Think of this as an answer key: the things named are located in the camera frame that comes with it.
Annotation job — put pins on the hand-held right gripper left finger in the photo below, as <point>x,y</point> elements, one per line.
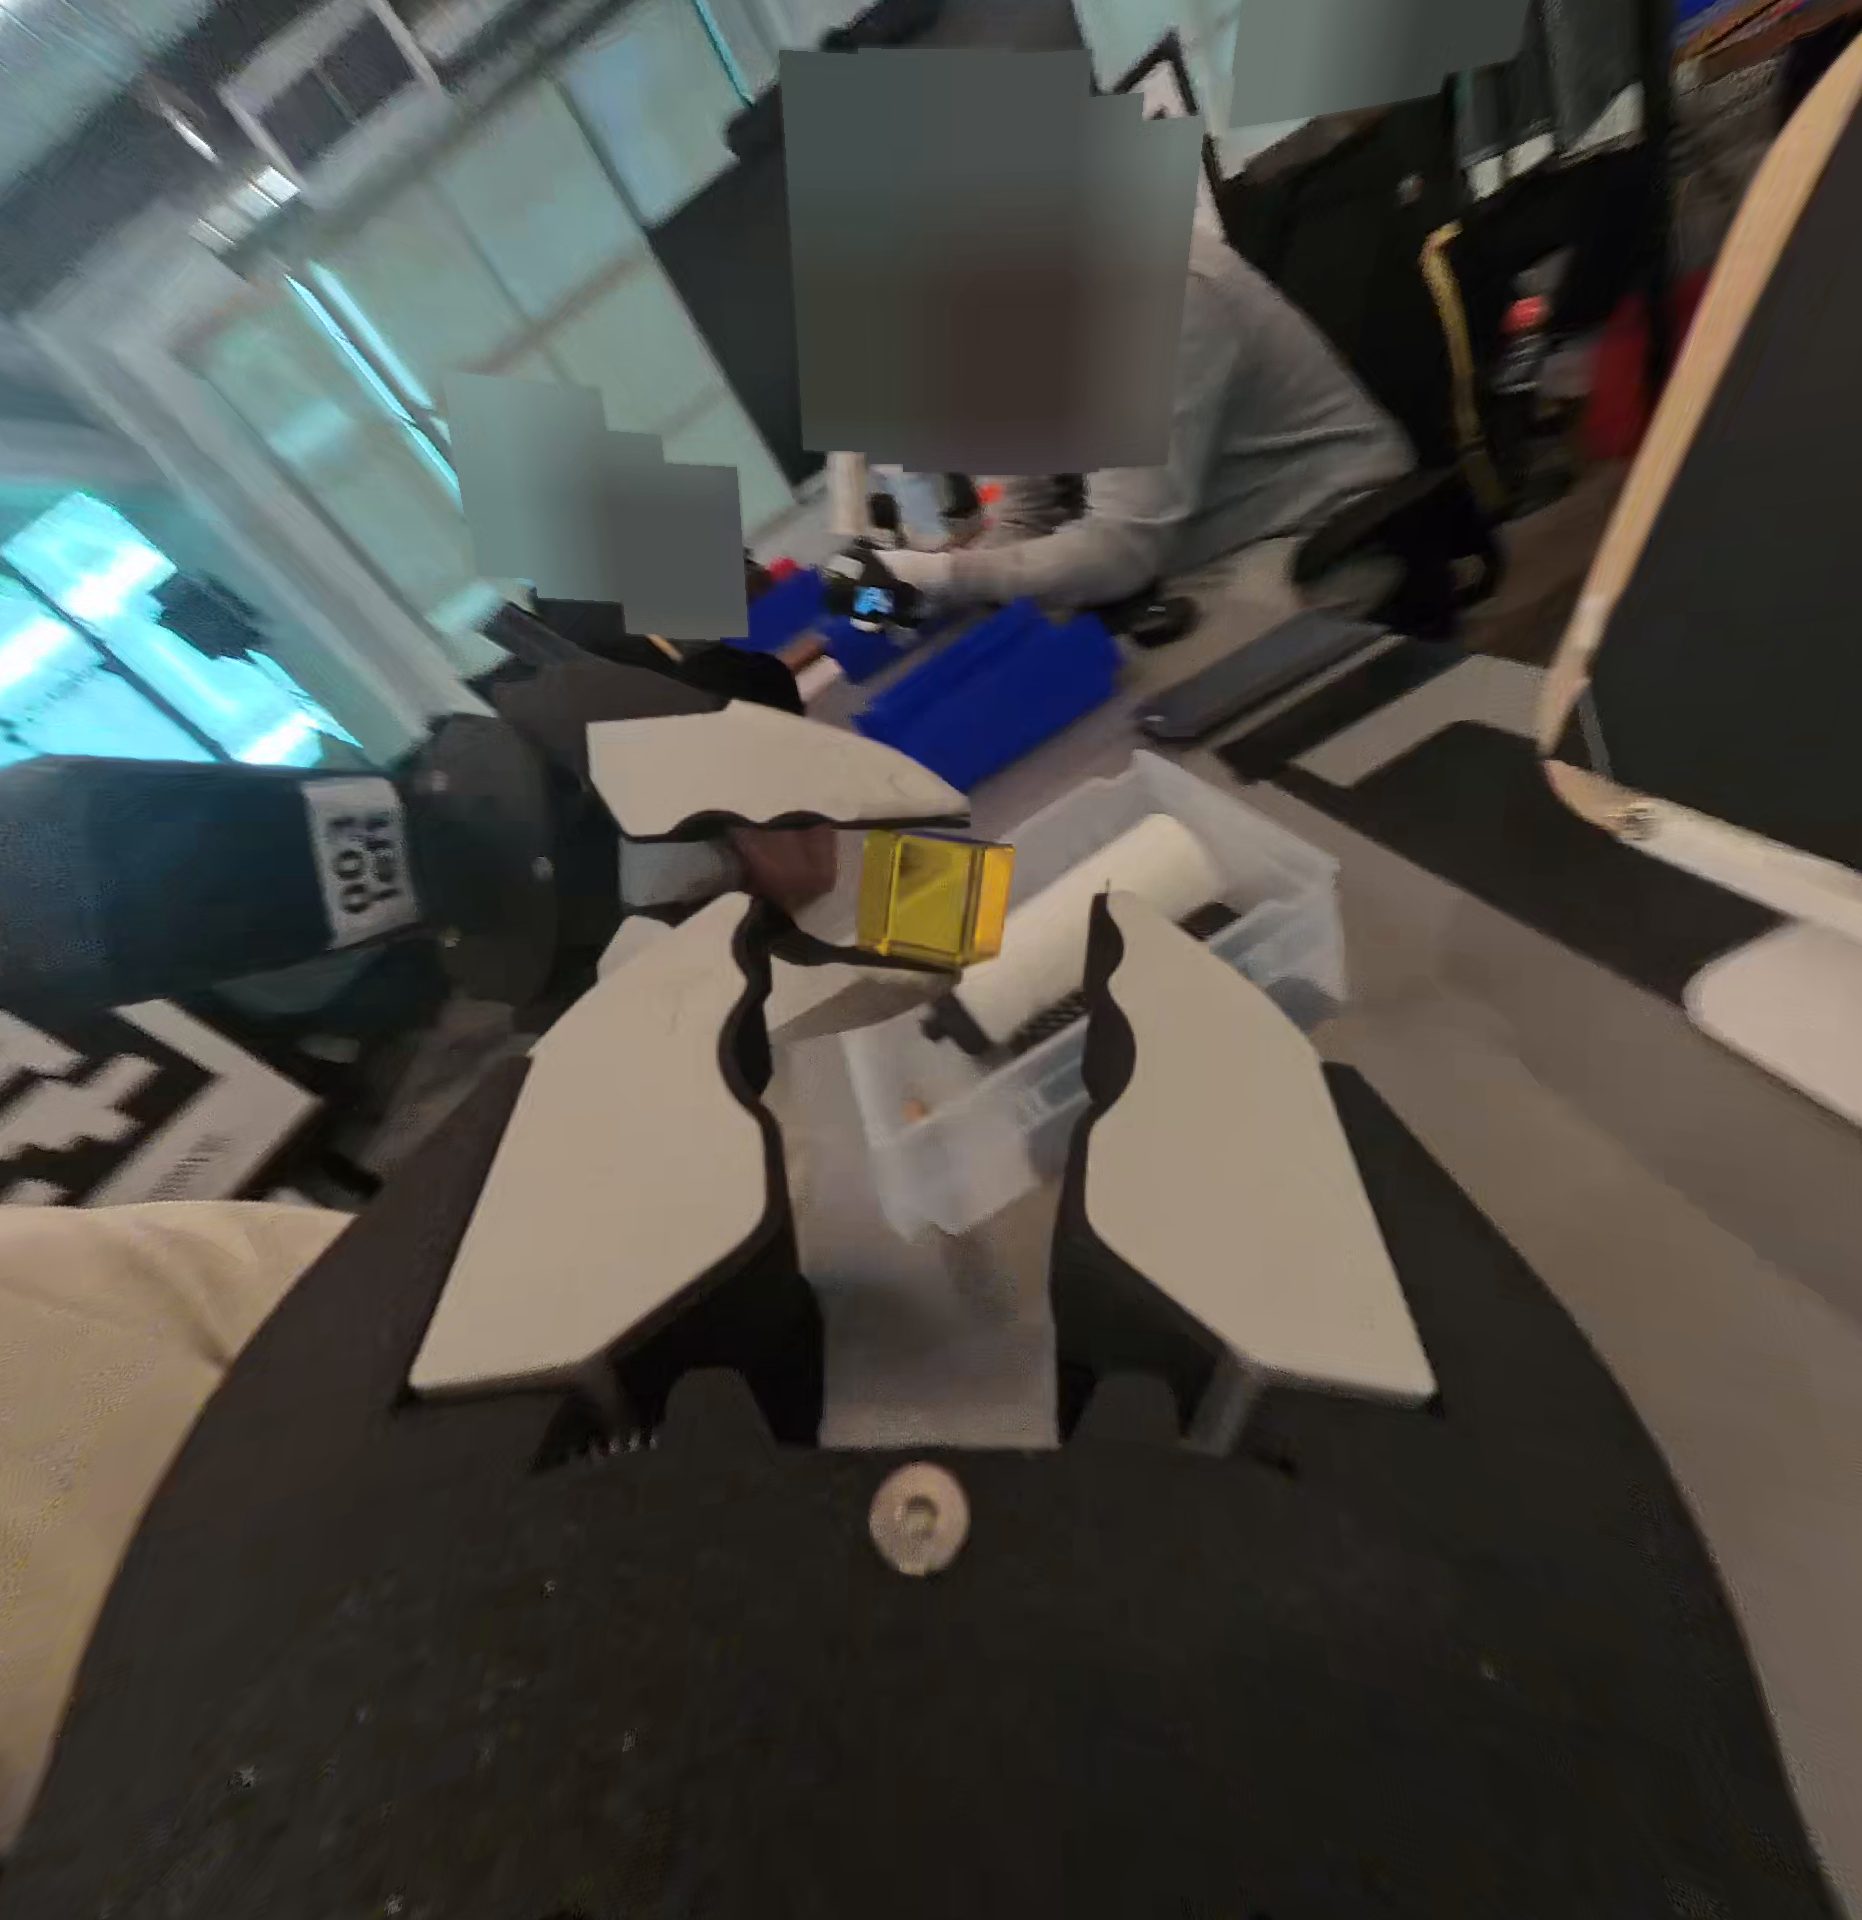
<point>616,1154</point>

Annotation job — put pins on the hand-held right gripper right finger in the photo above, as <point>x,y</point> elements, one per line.
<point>1246,1170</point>

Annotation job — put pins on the dark tablet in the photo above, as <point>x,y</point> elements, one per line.
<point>1261,675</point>

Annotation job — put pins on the clear plastic bin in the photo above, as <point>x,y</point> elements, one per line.
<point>1006,1110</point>

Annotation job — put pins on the white stand base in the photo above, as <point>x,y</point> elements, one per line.
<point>1794,1020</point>

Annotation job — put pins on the black office chair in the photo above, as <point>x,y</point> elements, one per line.
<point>1396,225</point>

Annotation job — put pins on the black panel with wooden rim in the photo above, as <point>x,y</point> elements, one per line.
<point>1756,495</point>

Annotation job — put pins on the grey desk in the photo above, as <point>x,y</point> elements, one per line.
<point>1546,1200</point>

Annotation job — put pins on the dark flat pad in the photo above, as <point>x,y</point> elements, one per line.
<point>1500,841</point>

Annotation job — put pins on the person's left forearm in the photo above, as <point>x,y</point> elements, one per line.
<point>91,1425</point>

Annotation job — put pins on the blue plastic bin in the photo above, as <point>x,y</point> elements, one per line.
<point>789,615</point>
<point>990,682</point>

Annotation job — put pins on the yellow transparent cube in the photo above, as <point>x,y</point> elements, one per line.
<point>931,897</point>

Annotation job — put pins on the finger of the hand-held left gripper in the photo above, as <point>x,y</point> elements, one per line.
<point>751,764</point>
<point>840,990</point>

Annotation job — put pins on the white paper roll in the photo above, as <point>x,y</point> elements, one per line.
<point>1110,915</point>

